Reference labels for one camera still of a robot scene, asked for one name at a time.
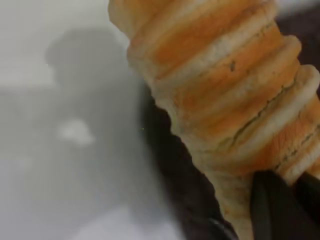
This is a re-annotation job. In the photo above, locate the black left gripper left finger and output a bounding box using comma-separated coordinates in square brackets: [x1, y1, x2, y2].
[250, 171, 305, 240]

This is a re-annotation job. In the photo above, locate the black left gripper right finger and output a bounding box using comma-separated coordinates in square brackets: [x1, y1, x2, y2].
[296, 171, 320, 240]

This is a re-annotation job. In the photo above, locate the striped orange bread roll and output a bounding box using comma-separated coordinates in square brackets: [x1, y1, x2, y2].
[107, 0, 320, 240]

